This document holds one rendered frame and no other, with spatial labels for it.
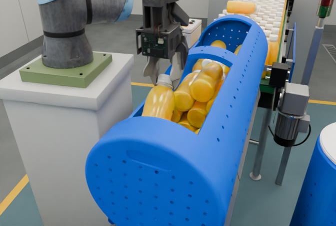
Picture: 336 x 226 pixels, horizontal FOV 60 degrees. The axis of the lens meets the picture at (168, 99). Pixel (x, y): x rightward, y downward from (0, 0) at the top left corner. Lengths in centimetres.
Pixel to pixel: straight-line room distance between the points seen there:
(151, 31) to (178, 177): 27
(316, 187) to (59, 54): 80
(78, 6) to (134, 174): 51
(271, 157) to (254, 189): 39
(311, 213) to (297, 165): 149
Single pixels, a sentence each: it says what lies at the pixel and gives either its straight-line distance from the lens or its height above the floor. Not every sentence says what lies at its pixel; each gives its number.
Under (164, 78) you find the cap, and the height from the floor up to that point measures 124.
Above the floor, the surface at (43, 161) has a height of 88.
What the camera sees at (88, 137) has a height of 101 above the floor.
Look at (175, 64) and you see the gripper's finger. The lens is 63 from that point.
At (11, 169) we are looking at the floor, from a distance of 250.
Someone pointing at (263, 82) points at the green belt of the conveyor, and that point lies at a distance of 147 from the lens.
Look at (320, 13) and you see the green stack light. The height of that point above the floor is 117.
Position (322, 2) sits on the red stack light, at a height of 123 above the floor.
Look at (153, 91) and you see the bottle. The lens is 65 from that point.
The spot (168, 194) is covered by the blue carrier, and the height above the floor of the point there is 112.
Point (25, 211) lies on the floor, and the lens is 215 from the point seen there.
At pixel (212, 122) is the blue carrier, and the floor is 121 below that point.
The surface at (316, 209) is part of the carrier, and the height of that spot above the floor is 87.
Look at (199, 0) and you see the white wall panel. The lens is 550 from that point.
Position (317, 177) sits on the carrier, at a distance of 91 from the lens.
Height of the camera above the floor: 153
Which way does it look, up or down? 30 degrees down
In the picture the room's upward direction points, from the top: straight up
